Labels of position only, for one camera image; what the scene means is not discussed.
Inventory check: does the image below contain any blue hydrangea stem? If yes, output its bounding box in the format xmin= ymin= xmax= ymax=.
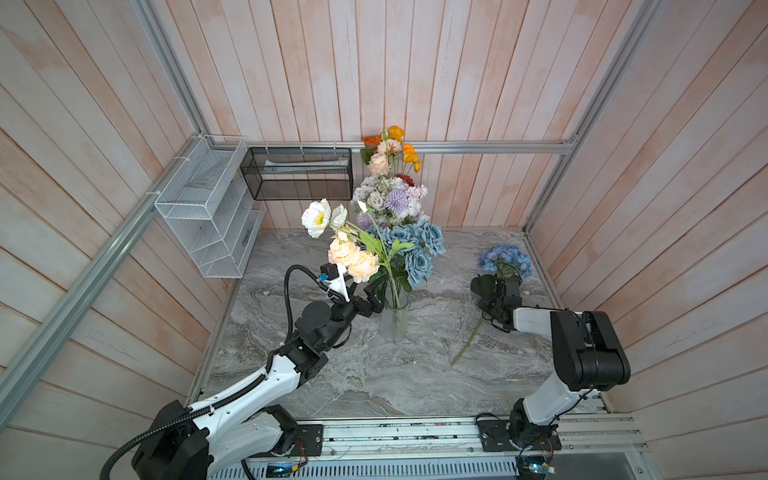
xmin=450 ymin=245 xmax=532 ymax=366

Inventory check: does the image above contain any clear glass vase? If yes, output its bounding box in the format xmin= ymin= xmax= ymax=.
xmin=381 ymin=289 xmax=410 ymax=342

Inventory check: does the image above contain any cream rose spray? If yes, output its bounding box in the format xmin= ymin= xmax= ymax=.
xmin=328 ymin=231 xmax=380 ymax=283

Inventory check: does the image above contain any dusty blue rose bunch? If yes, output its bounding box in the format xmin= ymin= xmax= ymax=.
xmin=369 ymin=220 xmax=446 ymax=293

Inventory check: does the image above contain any lilac pompom flower spray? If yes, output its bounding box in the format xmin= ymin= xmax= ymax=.
xmin=352 ymin=176 xmax=416 ymax=230

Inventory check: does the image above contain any red gerbera stem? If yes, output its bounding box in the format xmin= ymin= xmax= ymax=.
xmin=397 ymin=174 xmax=415 ymax=187

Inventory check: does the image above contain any peach rose spray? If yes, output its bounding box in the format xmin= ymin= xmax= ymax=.
xmin=360 ymin=130 xmax=392 ymax=177

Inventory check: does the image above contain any orange gerbera stem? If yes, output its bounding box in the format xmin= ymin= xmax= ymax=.
xmin=362 ymin=135 xmax=382 ymax=150

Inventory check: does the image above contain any pale pink hydrangea stem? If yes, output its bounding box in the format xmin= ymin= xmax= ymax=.
xmin=405 ymin=185 xmax=428 ymax=218

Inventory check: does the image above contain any yellow poppy spray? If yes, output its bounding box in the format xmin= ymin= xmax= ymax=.
xmin=385 ymin=125 xmax=424 ymax=175

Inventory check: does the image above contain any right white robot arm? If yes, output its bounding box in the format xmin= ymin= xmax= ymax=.
xmin=470 ymin=274 xmax=631 ymax=429

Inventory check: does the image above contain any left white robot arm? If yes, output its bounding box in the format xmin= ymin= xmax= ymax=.
xmin=110 ymin=293 xmax=384 ymax=479

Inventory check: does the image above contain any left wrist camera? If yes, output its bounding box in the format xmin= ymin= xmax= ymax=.
xmin=318 ymin=263 xmax=350 ymax=304

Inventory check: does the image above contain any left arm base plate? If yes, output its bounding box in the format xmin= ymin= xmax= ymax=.
xmin=263 ymin=423 xmax=324 ymax=457

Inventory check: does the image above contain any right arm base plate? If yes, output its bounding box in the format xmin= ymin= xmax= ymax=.
xmin=475 ymin=411 xmax=562 ymax=452

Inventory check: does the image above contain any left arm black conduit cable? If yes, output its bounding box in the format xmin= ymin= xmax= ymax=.
xmin=98 ymin=263 xmax=331 ymax=480

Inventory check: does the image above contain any black mesh wall basket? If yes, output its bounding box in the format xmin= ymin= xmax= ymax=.
xmin=240 ymin=146 xmax=354 ymax=201

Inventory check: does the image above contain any white wire shelf rack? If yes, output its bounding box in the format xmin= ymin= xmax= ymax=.
xmin=155 ymin=135 xmax=264 ymax=279

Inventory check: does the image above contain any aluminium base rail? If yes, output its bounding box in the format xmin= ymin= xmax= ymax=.
xmin=216 ymin=414 xmax=661 ymax=479

